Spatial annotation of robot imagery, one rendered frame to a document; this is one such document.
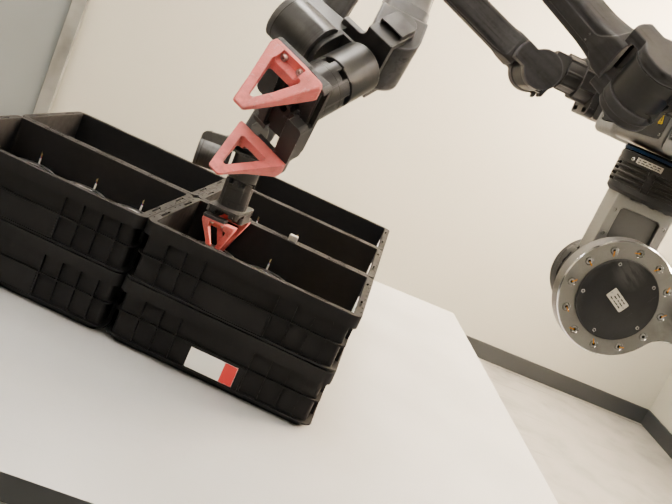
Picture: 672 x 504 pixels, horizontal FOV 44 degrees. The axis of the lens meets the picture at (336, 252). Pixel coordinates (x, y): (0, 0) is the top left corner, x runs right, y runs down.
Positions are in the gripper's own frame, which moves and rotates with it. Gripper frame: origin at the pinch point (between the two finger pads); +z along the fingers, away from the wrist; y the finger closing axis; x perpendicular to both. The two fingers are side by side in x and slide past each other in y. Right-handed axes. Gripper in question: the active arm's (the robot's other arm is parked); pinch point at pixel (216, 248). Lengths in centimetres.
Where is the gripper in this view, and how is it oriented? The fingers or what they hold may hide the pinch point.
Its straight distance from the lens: 162.2
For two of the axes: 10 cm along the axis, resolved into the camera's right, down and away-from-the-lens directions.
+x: 9.1, 4.0, -1.2
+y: -2.0, 1.7, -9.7
